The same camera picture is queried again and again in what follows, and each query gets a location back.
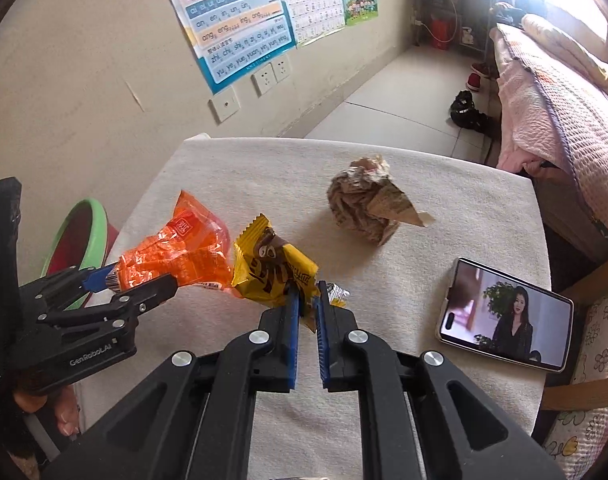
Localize wooden chair with floral cushion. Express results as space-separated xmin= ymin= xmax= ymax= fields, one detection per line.
xmin=538 ymin=280 xmax=608 ymax=467

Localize green basin with red inside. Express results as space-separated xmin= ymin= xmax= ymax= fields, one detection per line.
xmin=39 ymin=199 xmax=121 ymax=312

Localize bed with pink quilt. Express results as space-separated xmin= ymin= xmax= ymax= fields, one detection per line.
xmin=488 ymin=12 xmax=608 ymax=263

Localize crumpled paper ball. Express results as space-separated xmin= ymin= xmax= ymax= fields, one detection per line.
xmin=326 ymin=154 xmax=433 ymax=247

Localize red shoes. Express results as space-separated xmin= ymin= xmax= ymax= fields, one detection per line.
xmin=466 ymin=60 xmax=500 ymax=93

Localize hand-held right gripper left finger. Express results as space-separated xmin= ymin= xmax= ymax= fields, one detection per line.
xmin=44 ymin=292 xmax=303 ymax=480

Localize orange plastic wrapper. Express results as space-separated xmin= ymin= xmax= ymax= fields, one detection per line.
xmin=105 ymin=190 xmax=235 ymax=295

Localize blue striped wall poster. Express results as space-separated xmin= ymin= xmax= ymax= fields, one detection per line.
xmin=154 ymin=0 xmax=298 ymax=96

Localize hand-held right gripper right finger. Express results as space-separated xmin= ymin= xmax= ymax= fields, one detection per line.
xmin=316 ymin=280 xmax=567 ymax=480

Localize black shoes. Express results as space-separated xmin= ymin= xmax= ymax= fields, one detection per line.
xmin=449 ymin=90 xmax=490 ymax=132

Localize red bucket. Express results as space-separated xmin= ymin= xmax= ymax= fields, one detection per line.
xmin=430 ymin=14 xmax=457 ymax=50

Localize white wall socket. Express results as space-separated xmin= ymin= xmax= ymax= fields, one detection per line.
xmin=271 ymin=54 xmax=293 ymax=84
xmin=251 ymin=64 xmax=277 ymax=97

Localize yellow chocolate snack wrapper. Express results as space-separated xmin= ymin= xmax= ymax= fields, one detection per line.
xmin=231 ymin=214 xmax=353 ymax=334

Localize white wall plate single hole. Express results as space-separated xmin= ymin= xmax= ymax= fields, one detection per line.
xmin=207 ymin=85 xmax=241 ymax=124

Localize person's left hand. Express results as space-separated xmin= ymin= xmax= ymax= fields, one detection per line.
xmin=11 ymin=382 xmax=83 ymax=439

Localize white chart wall poster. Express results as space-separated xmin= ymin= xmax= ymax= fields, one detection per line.
xmin=274 ymin=0 xmax=347 ymax=47

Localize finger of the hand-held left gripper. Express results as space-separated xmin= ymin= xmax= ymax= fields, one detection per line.
xmin=18 ymin=265 xmax=116 ymax=313
xmin=36 ymin=273 xmax=179 ymax=332

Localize smartphone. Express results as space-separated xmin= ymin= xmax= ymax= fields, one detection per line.
xmin=436 ymin=256 xmax=575 ymax=374

